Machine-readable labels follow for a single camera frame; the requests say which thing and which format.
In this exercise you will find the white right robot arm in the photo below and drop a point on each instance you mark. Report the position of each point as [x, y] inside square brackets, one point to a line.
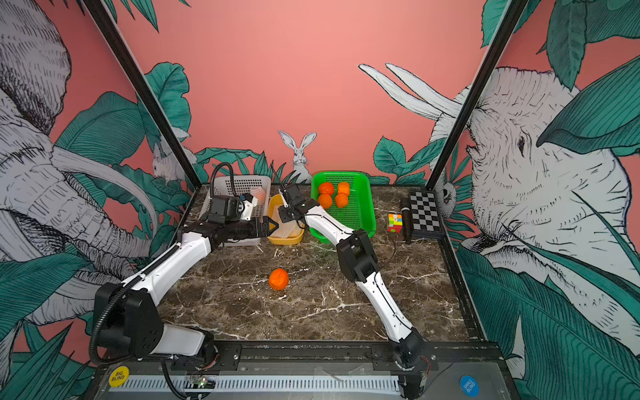
[359, 264]

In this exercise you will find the white slotted front rail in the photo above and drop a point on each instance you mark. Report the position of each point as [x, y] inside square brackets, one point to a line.
[280, 384]

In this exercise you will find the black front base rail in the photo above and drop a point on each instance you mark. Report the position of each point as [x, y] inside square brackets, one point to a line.
[227, 355]

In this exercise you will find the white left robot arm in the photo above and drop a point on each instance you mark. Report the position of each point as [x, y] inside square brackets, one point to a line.
[126, 321]

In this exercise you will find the blue round sticker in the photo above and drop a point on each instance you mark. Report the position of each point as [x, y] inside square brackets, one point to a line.
[469, 386]

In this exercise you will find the black frame post right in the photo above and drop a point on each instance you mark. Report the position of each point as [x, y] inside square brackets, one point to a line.
[508, 22]

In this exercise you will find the colourful rubiks cube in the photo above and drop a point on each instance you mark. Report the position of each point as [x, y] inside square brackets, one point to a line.
[395, 223]

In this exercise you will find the black white folding chessboard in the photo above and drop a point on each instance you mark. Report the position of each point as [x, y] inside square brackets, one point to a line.
[425, 218]

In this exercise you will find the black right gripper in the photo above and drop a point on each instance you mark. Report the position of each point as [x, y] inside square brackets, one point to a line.
[284, 213]

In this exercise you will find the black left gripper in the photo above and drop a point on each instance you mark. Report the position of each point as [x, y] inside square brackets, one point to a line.
[257, 232]

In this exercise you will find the green plastic perforated basket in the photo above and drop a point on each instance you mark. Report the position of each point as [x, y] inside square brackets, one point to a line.
[360, 210]

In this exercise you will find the black cylindrical microphone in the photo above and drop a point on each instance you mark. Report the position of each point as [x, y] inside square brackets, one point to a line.
[405, 208]

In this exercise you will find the black frame post left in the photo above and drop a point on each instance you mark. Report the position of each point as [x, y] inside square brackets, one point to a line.
[109, 30]

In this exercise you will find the black frame post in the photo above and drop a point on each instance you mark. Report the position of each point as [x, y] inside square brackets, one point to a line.
[508, 22]
[109, 30]

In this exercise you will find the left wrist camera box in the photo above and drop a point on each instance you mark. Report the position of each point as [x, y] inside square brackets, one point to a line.
[224, 209]

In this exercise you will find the yellow plastic tub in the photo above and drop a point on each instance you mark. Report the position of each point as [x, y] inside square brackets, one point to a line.
[275, 204]

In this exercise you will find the yellow round sticker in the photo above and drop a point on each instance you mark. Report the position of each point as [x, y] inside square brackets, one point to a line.
[119, 377]

